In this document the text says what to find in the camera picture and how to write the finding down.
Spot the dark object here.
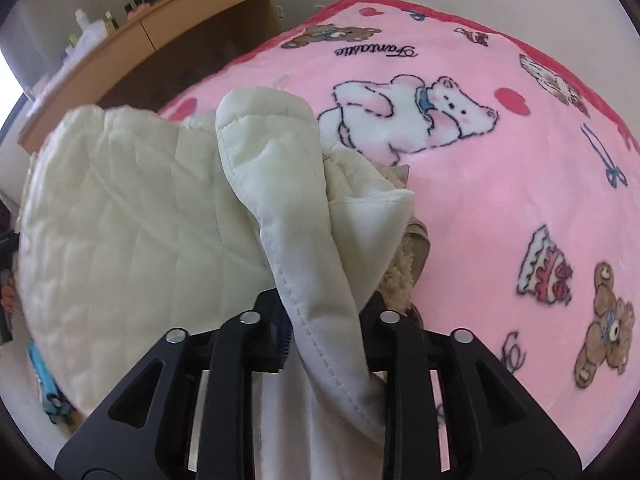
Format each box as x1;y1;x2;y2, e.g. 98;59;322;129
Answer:
0;229;22;345

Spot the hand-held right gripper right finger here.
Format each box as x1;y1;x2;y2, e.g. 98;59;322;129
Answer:
357;292;584;480

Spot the wooden desk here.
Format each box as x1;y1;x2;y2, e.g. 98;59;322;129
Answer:
17;0;284;155

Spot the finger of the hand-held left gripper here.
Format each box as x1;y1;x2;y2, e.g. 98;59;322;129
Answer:
27;339;74;427

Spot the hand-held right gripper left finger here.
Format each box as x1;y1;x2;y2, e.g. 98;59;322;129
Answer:
55;289;296;480

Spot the cream quilted jacket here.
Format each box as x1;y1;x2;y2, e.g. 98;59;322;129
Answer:
17;87;433;480

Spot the white plastic bottle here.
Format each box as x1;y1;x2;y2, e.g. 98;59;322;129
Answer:
74;7;102;41

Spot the pink printed blanket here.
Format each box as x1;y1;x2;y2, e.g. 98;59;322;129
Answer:
157;0;640;466

